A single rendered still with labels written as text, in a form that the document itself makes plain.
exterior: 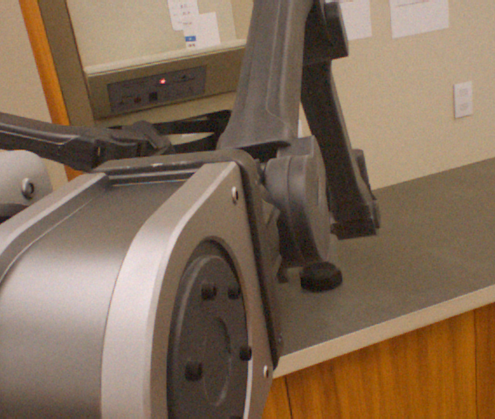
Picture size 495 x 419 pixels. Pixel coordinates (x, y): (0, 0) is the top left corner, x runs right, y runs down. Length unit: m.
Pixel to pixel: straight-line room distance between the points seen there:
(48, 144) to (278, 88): 0.52
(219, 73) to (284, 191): 0.79
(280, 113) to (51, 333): 0.30
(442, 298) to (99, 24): 0.88
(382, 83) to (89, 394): 1.75
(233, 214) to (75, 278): 0.08
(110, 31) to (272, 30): 0.66
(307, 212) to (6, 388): 0.22
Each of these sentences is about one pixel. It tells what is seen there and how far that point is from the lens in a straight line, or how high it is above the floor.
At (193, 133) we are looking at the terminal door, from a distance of 1.05.
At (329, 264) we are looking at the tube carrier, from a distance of 1.28.
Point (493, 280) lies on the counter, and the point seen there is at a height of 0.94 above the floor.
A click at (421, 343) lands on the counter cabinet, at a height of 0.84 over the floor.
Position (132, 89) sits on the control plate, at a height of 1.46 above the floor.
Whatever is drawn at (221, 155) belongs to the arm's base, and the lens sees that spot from 0.26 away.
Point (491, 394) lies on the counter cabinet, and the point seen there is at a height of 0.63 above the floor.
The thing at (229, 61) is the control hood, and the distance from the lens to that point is 1.13.
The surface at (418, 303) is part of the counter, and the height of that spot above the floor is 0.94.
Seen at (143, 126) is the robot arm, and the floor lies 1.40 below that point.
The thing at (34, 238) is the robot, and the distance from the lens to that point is 0.23.
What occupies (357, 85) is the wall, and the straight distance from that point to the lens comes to 1.84.
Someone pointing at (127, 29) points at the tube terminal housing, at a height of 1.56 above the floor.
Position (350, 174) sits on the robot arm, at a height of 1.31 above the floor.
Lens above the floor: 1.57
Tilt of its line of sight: 19 degrees down
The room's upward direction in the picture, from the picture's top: 10 degrees counter-clockwise
